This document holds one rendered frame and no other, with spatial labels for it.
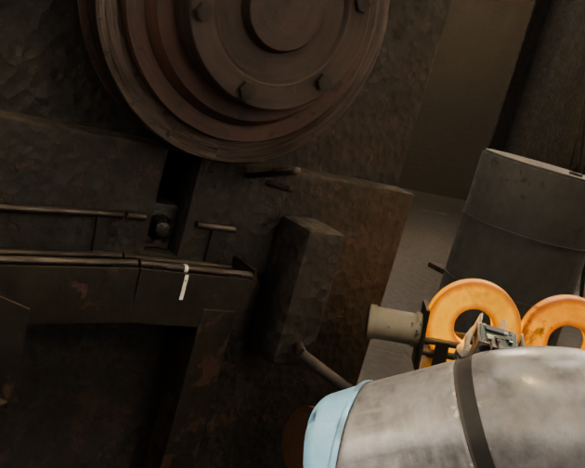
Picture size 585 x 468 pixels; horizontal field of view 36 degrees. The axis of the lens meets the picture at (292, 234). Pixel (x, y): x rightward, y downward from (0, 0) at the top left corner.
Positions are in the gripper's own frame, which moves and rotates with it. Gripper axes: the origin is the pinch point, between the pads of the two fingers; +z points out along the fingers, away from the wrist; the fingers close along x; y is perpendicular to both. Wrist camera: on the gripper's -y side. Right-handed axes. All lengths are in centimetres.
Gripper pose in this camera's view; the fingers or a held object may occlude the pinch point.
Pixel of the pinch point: (480, 332)
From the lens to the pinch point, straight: 146.0
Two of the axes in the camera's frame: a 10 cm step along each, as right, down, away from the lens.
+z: 1.4, -4.7, 8.7
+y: 2.3, -8.4, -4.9
